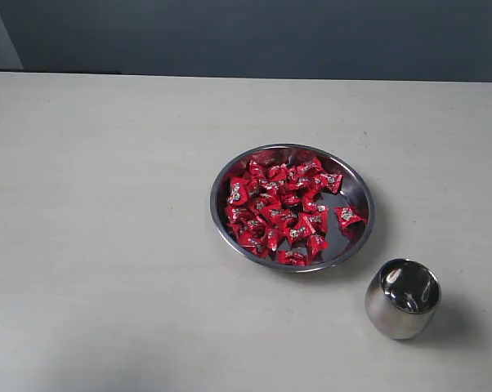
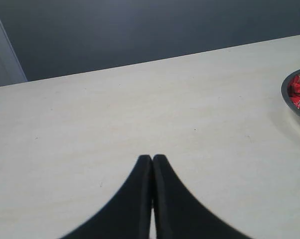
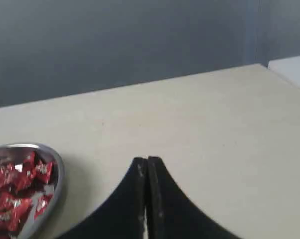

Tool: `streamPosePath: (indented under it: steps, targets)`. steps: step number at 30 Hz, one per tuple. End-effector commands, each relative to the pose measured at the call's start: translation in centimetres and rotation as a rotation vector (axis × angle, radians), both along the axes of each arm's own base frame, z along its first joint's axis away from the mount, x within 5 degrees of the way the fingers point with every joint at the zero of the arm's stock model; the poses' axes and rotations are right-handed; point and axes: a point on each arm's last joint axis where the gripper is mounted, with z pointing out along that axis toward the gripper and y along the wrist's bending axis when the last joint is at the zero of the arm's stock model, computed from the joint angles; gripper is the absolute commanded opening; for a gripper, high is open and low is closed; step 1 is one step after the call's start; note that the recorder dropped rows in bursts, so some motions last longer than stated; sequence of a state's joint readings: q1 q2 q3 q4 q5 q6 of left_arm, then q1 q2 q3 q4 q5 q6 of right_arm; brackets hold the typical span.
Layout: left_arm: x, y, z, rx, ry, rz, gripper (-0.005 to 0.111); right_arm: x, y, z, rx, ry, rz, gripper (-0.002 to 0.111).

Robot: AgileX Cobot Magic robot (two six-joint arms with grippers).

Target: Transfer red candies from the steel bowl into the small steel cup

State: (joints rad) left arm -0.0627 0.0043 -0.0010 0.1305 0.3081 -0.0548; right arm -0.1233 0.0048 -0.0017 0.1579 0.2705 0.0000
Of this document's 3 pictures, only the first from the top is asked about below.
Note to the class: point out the round steel plate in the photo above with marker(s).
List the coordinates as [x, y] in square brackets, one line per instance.
[277, 196]

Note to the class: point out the shiny steel cup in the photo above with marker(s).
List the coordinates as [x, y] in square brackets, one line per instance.
[402, 298]

